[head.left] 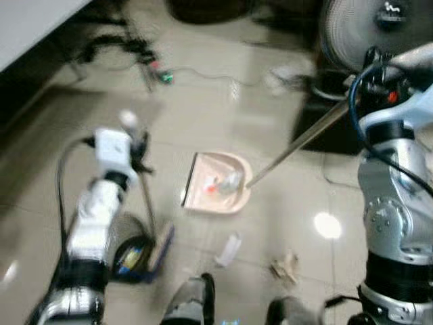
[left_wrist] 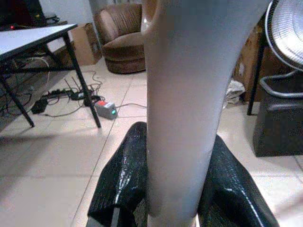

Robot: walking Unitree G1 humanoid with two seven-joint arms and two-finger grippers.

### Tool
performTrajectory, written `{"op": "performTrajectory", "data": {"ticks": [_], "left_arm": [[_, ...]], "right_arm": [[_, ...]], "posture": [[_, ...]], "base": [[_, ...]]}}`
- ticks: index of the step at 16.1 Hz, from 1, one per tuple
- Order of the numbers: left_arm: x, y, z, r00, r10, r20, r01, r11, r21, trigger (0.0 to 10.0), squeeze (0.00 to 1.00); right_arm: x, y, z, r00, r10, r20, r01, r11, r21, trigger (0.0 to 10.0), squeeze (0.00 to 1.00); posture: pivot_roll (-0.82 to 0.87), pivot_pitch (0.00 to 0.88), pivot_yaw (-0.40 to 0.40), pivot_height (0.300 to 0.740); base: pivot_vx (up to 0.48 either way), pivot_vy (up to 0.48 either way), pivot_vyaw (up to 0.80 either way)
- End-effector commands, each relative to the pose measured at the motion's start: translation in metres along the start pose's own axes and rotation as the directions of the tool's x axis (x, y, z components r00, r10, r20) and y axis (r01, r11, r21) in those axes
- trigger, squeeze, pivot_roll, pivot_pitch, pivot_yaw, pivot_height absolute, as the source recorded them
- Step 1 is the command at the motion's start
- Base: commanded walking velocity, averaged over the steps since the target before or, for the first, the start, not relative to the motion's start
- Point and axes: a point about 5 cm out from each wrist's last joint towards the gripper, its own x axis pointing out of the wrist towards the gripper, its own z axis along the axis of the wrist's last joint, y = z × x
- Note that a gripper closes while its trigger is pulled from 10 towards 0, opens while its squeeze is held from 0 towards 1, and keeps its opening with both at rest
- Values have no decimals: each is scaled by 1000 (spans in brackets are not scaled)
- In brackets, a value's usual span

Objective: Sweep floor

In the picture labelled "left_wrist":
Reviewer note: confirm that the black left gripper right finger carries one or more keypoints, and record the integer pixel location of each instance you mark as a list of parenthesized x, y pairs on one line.
[(234, 189)]

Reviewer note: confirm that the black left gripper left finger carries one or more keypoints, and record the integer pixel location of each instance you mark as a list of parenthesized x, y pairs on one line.
[(123, 175)]

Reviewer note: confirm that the grey box with red button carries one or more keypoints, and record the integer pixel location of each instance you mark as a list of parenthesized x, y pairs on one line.
[(106, 109)]

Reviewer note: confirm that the black cube stool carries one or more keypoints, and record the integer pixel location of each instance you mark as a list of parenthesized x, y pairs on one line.
[(279, 125)]

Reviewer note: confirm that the black router with antennas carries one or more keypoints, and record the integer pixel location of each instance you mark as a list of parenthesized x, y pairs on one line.
[(77, 93)]

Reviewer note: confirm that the crumpled white plastic bag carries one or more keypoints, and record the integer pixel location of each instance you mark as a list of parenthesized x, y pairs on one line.
[(234, 92)]

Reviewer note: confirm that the black power strip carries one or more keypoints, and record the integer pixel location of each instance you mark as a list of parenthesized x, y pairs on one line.
[(56, 92)]

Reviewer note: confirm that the black power adapter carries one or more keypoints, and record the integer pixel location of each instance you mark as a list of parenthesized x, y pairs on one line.
[(39, 106)]

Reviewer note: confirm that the black table leg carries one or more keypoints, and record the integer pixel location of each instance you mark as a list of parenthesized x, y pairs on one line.
[(256, 71)]

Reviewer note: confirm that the large brown cardboard box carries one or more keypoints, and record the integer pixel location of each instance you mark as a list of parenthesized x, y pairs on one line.
[(255, 63)]

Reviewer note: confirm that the brown upholstered armchair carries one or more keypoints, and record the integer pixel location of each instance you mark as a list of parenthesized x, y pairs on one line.
[(123, 45)]

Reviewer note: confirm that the silver standing fan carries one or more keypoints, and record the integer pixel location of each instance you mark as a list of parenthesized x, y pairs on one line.
[(284, 42)]

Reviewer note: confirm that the black-legged folding table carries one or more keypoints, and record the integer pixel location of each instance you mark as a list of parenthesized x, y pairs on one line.
[(33, 37)]

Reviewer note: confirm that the black monitor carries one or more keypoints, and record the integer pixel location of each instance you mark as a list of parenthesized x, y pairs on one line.
[(19, 11)]

